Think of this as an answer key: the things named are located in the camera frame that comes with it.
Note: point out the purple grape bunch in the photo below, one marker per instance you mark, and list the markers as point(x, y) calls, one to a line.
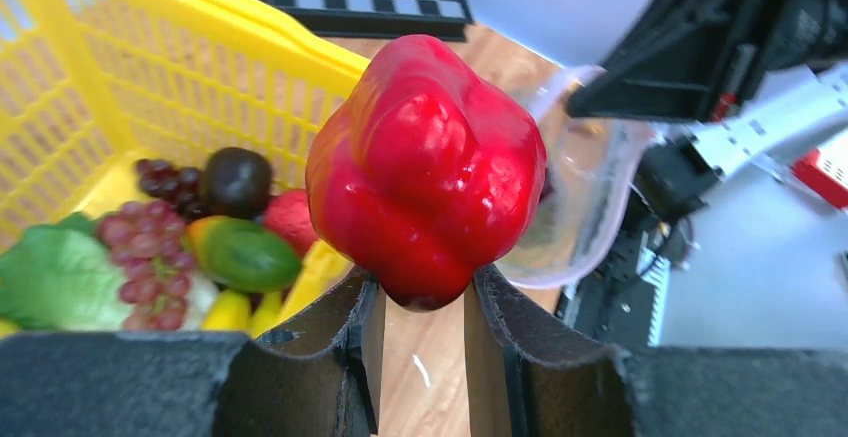
point(146, 240)

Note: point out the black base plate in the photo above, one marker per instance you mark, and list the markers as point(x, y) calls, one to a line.
point(623, 300)

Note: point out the dark avocado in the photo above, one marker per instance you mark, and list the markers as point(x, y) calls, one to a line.
point(236, 182)

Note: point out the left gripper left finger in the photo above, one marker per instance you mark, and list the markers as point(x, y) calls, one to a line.
point(317, 374)

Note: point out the small mango fruit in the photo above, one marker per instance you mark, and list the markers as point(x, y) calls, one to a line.
point(243, 255)

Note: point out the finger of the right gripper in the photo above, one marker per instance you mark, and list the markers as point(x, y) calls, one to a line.
point(676, 62)

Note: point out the clear zip top bag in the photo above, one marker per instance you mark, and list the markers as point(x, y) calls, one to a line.
point(591, 166)

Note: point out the green lettuce head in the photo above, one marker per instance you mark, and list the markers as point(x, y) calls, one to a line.
point(61, 277)

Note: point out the red bell pepper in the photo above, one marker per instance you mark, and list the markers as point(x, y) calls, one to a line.
point(426, 173)

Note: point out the red strawberry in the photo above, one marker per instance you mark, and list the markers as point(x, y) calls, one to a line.
point(288, 216)

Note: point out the single yellow banana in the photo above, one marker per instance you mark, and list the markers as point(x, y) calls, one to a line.
point(233, 311)

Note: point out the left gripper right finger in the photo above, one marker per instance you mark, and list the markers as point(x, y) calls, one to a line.
point(528, 374)

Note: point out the yellow plastic basket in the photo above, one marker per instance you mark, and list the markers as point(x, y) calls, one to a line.
point(90, 86)

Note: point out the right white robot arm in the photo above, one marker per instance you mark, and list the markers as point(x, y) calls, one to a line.
point(749, 74)

